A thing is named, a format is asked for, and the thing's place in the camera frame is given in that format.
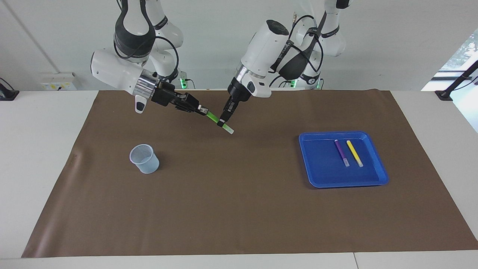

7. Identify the green marker pen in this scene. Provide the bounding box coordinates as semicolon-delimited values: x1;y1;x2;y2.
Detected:
206;111;235;135

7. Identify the purple marker pen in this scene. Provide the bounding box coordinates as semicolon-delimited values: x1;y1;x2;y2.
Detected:
334;139;350;167

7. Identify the yellow marker pen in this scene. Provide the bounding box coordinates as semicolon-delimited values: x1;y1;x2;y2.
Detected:
346;140;364;167

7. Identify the clear plastic cup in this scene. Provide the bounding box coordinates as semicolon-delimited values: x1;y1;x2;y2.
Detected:
129;144;160;174

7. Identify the brown paper table mat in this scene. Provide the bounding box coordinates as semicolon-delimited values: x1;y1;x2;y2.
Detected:
21;89;478;258

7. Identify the blue plastic tray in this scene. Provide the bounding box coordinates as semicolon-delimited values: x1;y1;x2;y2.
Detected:
298;131;389;188

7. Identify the black desk device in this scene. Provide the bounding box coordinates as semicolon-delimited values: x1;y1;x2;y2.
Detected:
0;78;20;101

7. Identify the black clamp stand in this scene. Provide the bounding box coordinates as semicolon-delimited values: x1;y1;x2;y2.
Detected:
435;60;478;101

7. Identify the bright window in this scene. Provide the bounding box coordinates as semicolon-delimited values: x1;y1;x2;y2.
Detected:
421;28;478;133

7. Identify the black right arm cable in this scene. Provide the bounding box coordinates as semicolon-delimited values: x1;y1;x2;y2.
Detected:
114;0;180;83

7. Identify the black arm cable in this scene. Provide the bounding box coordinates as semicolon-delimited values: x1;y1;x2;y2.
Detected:
269;14;326;81
114;0;180;83

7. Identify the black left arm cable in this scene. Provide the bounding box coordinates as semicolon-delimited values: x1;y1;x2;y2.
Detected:
269;14;326;81

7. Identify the white wall socket box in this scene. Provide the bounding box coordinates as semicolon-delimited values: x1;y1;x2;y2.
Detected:
40;72;77;91

